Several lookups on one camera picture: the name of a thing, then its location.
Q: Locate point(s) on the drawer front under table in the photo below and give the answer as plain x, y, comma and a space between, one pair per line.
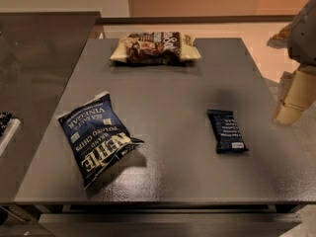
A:
169, 224

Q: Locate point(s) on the blue kettle chip bag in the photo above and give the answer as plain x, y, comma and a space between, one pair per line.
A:
97, 137

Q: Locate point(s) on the white tray with dark object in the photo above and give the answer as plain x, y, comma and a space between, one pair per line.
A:
9, 134

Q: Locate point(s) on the dark blue rxbar blueberry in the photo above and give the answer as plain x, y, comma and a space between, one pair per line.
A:
226, 131

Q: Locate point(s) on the brown and cream snack bag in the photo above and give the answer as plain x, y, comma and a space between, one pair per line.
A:
155, 48

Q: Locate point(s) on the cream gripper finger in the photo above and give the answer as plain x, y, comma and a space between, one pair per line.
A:
296, 93
279, 40

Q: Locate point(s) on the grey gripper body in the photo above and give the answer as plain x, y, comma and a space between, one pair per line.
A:
304, 37

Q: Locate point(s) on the grey side counter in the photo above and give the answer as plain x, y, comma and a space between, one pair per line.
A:
38, 52

